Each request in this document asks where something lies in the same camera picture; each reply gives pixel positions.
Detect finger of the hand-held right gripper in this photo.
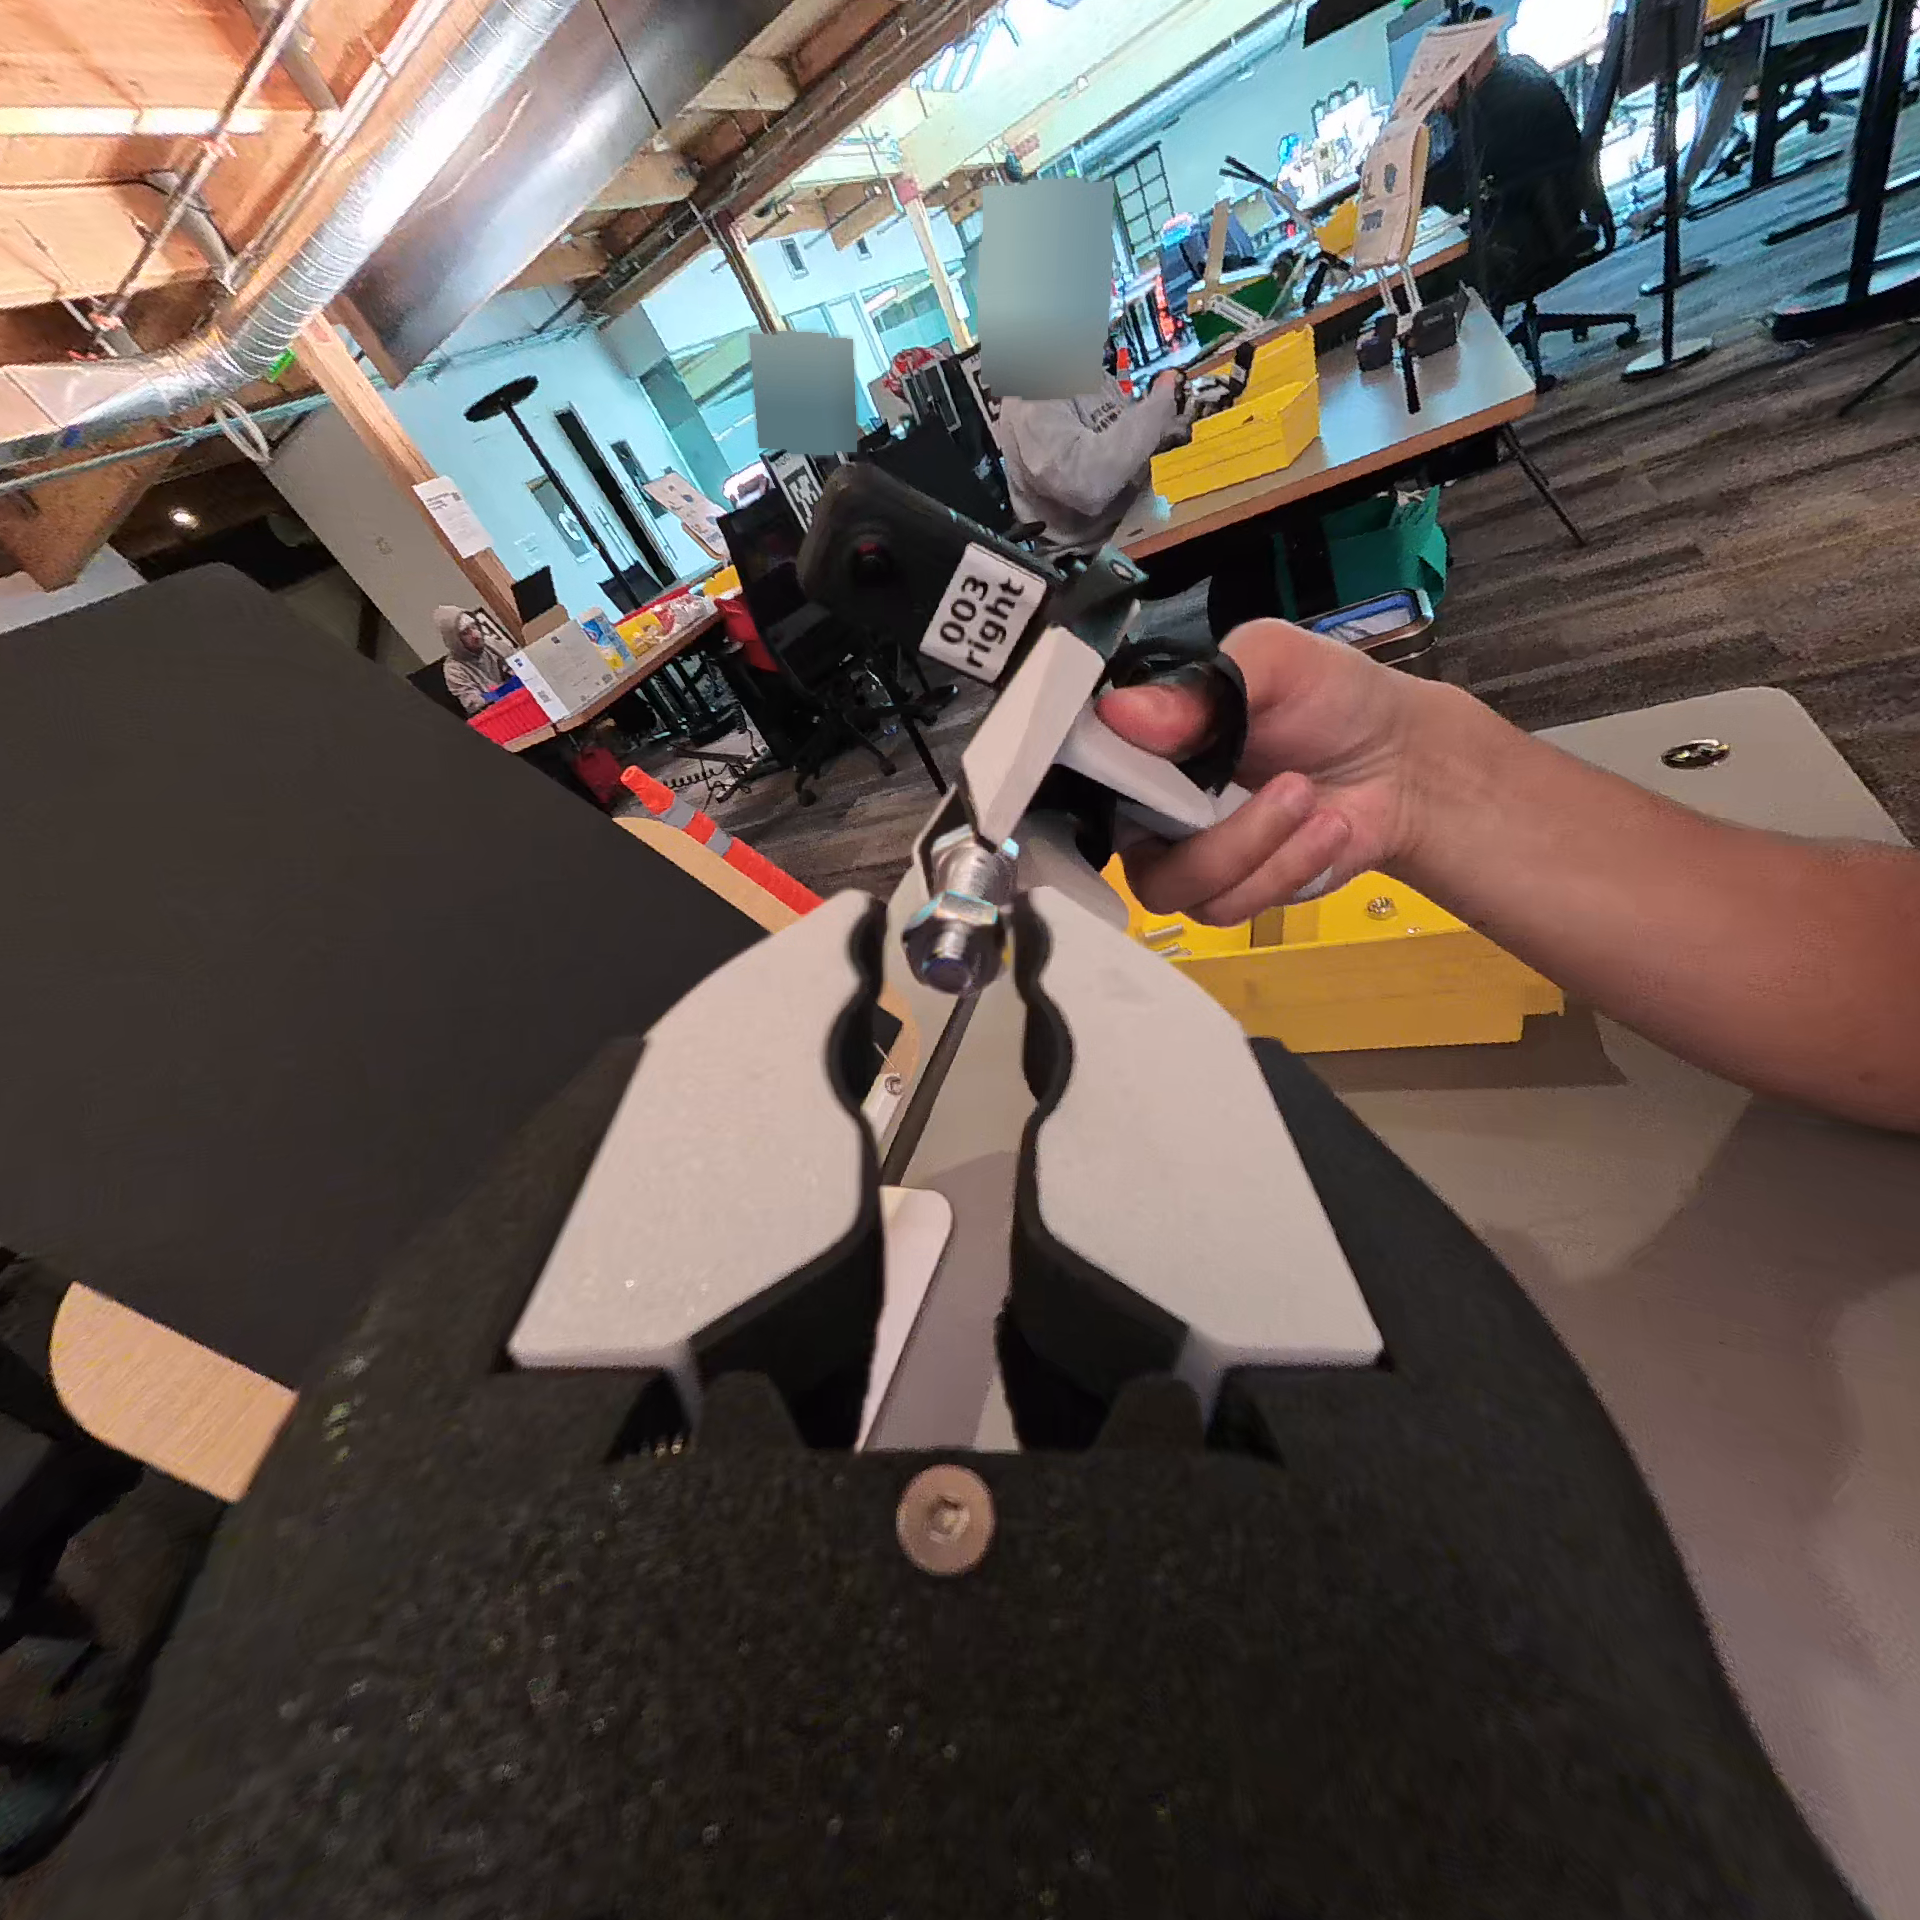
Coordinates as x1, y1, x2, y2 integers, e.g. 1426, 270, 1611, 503
957, 626, 1123, 852
1025, 832, 1139, 938

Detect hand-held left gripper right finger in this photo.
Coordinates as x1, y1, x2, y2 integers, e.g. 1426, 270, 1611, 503
1009, 884, 1386, 1372

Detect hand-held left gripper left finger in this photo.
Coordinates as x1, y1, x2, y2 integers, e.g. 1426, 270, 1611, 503
507, 886, 904, 1376

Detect steel hex bolt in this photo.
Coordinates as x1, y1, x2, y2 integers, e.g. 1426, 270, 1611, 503
904, 838, 1010, 993

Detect yellow plastic bin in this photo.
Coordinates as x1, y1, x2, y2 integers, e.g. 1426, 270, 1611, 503
1101, 854, 1567, 1055

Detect person's right forearm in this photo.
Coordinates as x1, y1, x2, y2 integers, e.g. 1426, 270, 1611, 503
1411, 702, 1920, 1135

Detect grey desk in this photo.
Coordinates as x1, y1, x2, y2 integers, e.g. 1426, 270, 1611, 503
884, 685, 1920, 1920

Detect person's right hand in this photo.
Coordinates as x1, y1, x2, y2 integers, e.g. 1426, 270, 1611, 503
1100, 616, 1483, 932

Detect cluttered wooden table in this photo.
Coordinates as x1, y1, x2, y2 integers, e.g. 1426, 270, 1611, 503
465, 597, 737, 753

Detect orange traffic cone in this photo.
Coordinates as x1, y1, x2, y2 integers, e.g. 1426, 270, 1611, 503
616, 761, 828, 921

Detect stacked yellow bins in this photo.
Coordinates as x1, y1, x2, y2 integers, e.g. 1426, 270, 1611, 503
1148, 324, 1325, 506

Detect green bag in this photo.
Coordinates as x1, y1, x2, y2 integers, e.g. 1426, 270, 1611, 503
1317, 485, 1451, 620

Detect black lamp stand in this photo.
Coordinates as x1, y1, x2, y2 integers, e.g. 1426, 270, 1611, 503
461, 375, 605, 589

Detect wooden work table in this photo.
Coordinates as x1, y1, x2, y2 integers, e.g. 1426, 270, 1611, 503
1107, 288, 1588, 568

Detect black panel with wooden edge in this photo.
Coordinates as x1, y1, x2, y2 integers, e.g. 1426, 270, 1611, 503
0, 564, 905, 1504

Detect black ceiling beam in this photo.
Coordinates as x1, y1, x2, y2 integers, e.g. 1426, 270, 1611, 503
343, 0, 805, 384

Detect silver spiral duct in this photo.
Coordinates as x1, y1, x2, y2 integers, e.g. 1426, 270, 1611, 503
0, 0, 608, 458

